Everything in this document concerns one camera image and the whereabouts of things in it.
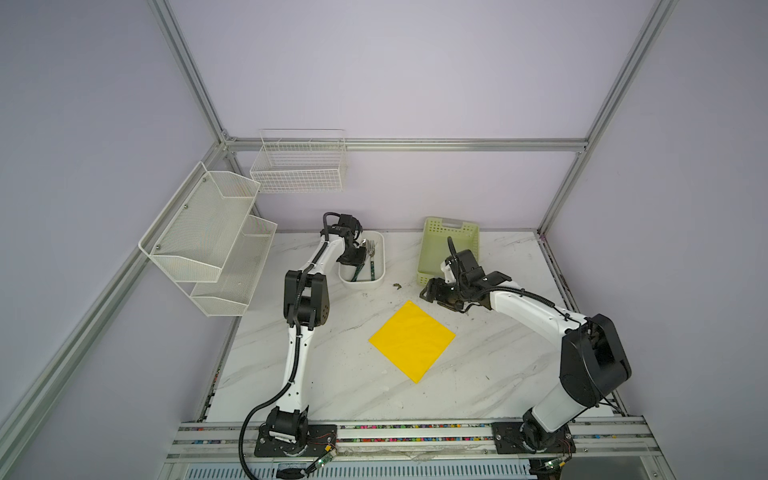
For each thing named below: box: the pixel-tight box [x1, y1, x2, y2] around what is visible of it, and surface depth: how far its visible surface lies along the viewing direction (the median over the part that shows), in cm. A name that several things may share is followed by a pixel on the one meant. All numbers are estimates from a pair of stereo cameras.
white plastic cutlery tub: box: [337, 231, 386, 287], surface depth 107 cm
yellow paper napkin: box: [368, 300, 456, 384], surface depth 95 cm
